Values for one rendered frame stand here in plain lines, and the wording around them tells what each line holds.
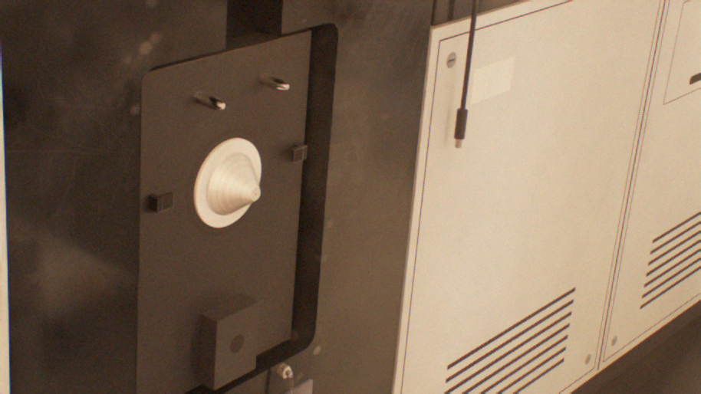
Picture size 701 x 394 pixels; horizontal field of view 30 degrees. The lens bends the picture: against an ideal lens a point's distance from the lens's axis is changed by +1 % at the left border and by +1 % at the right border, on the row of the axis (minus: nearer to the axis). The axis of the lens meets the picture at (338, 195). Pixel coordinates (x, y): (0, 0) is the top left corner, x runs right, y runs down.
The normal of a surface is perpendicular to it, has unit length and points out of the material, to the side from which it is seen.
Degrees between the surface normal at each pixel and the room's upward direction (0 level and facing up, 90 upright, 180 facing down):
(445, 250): 90
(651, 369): 0
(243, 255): 90
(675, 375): 0
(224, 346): 90
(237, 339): 90
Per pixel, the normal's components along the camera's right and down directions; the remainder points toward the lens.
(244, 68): 0.77, 0.30
